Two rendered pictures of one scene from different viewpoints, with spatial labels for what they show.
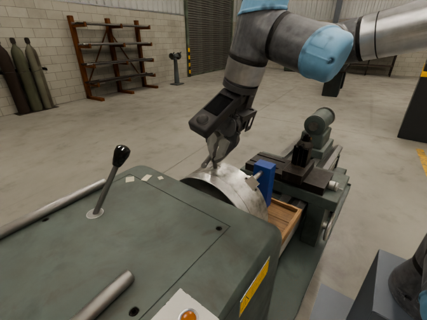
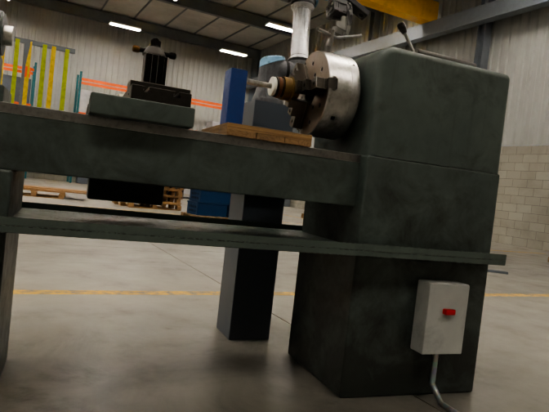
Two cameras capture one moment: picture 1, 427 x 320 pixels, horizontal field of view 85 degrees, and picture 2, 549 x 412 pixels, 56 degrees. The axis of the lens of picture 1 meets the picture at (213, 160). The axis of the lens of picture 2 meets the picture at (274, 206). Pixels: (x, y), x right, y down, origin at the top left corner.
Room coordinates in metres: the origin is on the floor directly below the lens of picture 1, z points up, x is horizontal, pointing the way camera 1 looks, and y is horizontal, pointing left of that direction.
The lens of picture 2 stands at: (2.39, 0.89, 0.71)
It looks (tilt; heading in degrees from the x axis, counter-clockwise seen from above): 2 degrees down; 211
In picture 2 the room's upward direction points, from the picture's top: 6 degrees clockwise
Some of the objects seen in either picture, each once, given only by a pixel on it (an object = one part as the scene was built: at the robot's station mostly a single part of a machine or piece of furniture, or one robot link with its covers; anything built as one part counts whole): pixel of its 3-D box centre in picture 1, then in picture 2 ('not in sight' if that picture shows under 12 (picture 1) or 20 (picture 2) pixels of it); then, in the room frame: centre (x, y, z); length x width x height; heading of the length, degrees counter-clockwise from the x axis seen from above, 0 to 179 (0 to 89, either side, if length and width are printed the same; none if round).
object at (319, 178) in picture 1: (286, 171); (151, 104); (1.11, -0.41, 0.95); 0.43 x 0.18 x 0.04; 53
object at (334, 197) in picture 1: (292, 176); (134, 118); (1.14, -0.45, 0.89); 0.53 x 0.30 x 0.06; 53
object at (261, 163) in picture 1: (262, 185); (233, 102); (0.90, -0.23, 1.00); 0.08 x 0.06 x 0.23; 53
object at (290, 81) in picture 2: not in sight; (285, 88); (0.74, -0.11, 1.08); 0.09 x 0.09 x 0.09; 53
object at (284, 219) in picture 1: (251, 214); (252, 137); (0.83, -0.17, 0.88); 0.36 x 0.30 x 0.04; 53
